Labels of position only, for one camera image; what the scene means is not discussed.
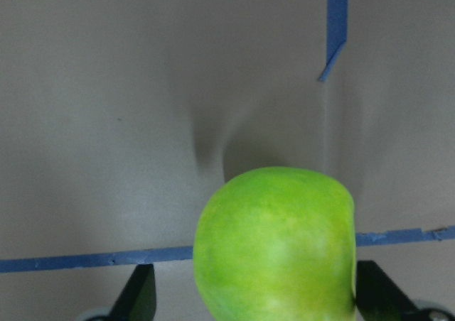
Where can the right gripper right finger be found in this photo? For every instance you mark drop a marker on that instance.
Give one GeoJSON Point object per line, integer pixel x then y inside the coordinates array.
{"type": "Point", "coordinates": [379, 298]}

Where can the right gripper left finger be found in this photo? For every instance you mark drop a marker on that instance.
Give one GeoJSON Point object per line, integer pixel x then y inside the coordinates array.
{"type": "Point", "coordinates": [137, 301]}

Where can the green apple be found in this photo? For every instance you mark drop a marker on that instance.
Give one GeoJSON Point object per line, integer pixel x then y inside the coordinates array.
{"type": "Point", "coordinates": [277, 244]}

